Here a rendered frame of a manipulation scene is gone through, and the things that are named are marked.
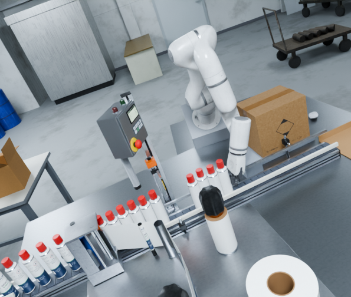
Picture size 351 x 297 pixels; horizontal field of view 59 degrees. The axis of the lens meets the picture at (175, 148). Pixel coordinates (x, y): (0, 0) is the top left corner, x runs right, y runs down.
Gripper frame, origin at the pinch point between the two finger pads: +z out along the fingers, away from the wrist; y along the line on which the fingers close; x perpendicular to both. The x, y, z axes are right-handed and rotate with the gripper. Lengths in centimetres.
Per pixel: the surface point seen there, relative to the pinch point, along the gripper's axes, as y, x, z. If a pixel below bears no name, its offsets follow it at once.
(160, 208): 2.0, -37.4, 7.8
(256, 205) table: 9.7, 7.7, 9.3
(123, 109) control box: -5, -51, -38
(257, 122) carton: -17.6, 19.7, -22.2
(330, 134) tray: -13, 64, -13
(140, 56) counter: -574, 65, 16
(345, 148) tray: 1, 62, -11
